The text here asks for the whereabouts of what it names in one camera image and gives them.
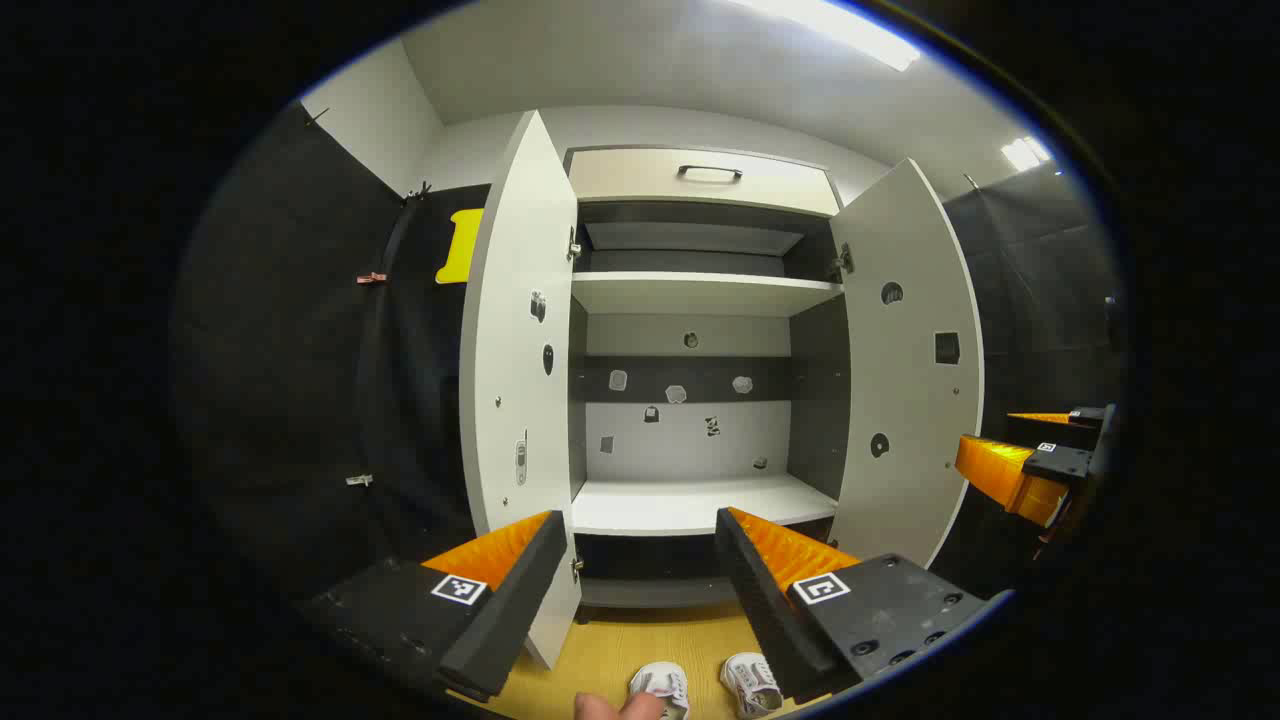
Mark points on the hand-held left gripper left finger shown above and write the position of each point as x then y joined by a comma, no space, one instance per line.
500,620

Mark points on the red cloth clip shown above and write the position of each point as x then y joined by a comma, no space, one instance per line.
371,278

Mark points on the white cabinet shelf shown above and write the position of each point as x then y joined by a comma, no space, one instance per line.
700,293

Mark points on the black cloth clip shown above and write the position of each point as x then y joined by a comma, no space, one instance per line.
317,116
419,191

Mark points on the white grey shoe cabinet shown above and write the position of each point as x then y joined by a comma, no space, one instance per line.
690,505

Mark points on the white canvas shoe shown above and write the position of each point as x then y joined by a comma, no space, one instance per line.
755,685
662,688

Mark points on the black backdrop cloth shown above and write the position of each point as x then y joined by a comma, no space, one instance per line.
1040,290
280,350

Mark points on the white shoe cabinet door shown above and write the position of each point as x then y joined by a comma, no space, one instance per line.
515,350
910,400

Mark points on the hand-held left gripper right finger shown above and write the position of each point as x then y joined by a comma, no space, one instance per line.
760,600

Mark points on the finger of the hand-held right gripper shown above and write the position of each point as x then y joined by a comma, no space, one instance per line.
1000,475
1050,417

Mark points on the white cabinet drawer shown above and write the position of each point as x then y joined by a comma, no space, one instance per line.
640,180

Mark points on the short ceiling light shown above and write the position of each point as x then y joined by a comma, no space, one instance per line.
1026,153

